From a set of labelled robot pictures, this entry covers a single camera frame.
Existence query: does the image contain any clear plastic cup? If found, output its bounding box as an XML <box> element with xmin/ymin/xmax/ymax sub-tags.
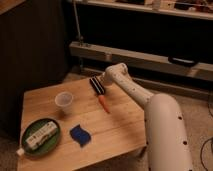
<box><xmin>55</xmin><ymin>91</ymin><xmax>74</xmax><ymax>115</ymax></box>

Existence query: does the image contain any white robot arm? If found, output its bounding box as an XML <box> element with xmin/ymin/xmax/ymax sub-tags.
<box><xmin>89</xmin><ymin>63</ymin><xmax>193</xmax><ymax>171</ymax></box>

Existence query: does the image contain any blue eraser sponge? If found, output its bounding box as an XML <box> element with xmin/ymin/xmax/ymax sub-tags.
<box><xmin>69</xmin><ymin>125</ymin><xmax>91</xmax><ymax>147</ymax></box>

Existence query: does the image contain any orange carrot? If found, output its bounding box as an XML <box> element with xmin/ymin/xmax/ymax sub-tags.
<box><xmin>98</xmin><ymin>95</ymin><xmax>110</xmax><ymax>113</ymax></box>

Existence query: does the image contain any metal vertical pole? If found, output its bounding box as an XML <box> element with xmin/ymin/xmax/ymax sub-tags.
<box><xmin>72</xmin><ymin>0</ymin><xmax>83</xmax><ymax>46</ymax></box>

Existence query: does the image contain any white tube on plate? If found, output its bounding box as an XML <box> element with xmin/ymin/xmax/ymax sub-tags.
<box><xmin>17</xmin><ymin>121</ymin><xmax>58</xmax><ymax>156</ymax></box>

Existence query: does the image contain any green round plate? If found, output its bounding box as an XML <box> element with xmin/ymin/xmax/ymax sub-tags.
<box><xmin>19</xmin><ymin>118</ymin><xmax>61</xmax><ymax>158</ymax></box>

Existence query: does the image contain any black handle on rail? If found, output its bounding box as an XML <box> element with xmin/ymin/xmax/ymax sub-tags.
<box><xmin>168</xmin><ymin>57</ymin><xmax>199</xmax><ymax>67</ymax></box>

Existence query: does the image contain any grey metal rail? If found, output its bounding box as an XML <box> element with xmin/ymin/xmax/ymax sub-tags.
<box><xmin>69</xmin><ymin>41</ymin><xmax>213</xmax><ymax>81</ymax></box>

